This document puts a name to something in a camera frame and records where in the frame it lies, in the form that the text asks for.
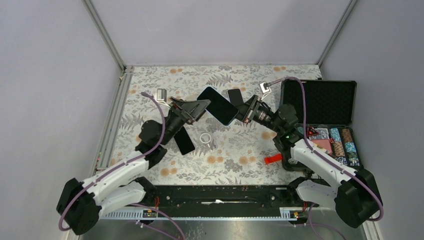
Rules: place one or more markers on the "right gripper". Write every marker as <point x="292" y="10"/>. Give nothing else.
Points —
<point x="245" y="114"/>

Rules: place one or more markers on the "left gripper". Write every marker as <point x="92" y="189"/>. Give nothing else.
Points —
<point x="188" y="109"/>

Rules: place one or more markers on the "phone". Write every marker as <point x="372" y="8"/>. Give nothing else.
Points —
<point x="219" y="107"/>
<point x="235" y="96"/>

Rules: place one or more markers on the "large black smartphone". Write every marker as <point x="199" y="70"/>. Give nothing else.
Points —
<point x="184" y="142"/>

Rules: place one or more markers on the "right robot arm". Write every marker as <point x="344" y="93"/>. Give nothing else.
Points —
<point x="352" y="193"/>

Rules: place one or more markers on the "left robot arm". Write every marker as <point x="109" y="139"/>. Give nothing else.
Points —
<point x="82" y="203"/>

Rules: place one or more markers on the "phone in lavender case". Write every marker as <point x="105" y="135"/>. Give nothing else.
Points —
<point x="235" y="96"/>

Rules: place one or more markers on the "black poker chip case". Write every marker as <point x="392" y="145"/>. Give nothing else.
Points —
<point x="327" y="107"/>

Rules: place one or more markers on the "floral tablecloth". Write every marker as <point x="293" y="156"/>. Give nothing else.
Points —
<point x="241" y="149"/>

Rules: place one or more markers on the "red plastic piece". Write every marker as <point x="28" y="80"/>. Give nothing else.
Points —
<point x="272" y="159"/>

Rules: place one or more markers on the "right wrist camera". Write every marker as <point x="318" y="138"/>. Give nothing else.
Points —
<point x="265" y="89"/>

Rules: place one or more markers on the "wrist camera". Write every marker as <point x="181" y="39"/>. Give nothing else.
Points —
<point x="161" y="96"/>
<point x="265" y="89"/>

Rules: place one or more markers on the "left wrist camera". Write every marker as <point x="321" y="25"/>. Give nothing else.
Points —
<point x="161" y="96"/>

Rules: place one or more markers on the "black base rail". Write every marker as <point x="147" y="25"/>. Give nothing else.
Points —
<point x="224" y="201"/>

